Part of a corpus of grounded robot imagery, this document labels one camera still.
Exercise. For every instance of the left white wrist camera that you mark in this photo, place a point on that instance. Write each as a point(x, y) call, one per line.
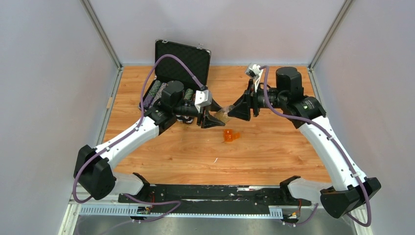
point(202, 99)

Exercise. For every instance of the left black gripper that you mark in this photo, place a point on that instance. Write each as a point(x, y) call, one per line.
point(208, 121)

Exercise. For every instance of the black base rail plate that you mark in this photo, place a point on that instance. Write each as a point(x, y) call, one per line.
point(213, 201)

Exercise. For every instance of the black poker chip case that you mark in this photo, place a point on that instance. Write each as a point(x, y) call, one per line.
point(196, 59)

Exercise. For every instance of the clear pill bottle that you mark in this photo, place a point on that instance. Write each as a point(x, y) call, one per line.
point(222, 114)

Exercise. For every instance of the orange pill organizer box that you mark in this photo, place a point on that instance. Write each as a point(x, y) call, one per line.
point(229, 135)

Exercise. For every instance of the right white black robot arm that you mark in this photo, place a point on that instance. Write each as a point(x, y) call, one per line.
point(349, 187)

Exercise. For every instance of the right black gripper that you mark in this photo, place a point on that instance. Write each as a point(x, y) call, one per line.
point(249, 100)

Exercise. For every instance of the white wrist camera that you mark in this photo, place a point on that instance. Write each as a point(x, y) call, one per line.
point(202, 99)
point(254, 71)

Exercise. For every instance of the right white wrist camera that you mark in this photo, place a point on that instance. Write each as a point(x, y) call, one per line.
point(254, 71)

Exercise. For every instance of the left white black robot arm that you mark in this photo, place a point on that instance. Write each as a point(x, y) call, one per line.
point(94, 165)

